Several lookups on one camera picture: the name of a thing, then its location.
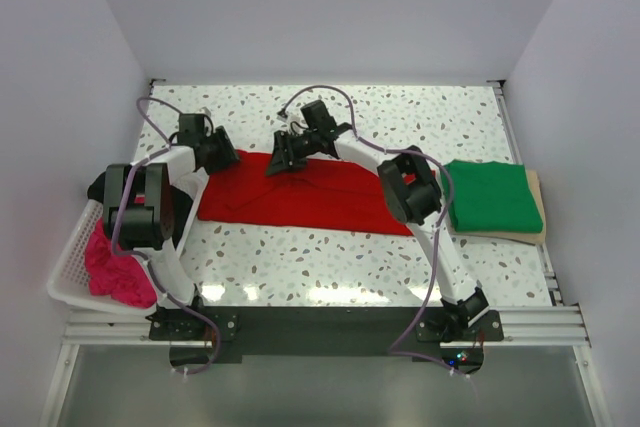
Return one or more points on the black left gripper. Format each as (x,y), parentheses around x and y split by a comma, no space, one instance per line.
(227,154)

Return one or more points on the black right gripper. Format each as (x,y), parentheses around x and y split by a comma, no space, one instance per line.
(284,158)

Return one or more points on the red t-shirt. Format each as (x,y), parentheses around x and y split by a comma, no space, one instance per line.
(325,194)

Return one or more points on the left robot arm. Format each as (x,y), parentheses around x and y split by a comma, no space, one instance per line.
(150,206)

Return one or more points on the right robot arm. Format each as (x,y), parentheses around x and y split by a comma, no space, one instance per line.
(413,197)

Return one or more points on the black garment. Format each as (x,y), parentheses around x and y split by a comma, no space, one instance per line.
(100,187)

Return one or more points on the pink garment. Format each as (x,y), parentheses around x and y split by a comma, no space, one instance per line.
(121,278)

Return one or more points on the white plastic laundry basket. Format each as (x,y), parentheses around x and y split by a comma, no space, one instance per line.
(69,280)

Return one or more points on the green folded t-shirt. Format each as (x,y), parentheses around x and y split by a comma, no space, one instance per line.
(490,197)

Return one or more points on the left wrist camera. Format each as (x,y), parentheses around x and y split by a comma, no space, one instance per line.
(193,128)

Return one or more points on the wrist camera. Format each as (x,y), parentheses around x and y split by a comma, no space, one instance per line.
(314,117)
(193,128)

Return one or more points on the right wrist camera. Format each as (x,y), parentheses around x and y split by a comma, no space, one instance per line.
(314,117)

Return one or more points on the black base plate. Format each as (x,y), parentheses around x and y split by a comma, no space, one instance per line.
(226,335)

